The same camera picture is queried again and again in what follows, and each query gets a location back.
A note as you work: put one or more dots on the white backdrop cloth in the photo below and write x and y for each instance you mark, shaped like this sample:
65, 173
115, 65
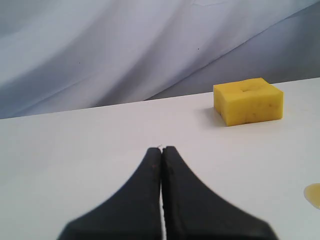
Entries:
61, 55

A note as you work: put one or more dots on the yellow stain spot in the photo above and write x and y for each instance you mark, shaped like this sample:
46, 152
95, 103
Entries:
312, 194

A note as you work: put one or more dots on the yellow sponge block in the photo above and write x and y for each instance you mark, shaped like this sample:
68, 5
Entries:
248, 101

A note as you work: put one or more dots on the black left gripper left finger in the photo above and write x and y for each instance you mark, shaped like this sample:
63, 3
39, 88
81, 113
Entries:
132, 213

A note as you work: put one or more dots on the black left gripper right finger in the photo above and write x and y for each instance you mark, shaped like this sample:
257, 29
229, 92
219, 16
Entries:
192, 211

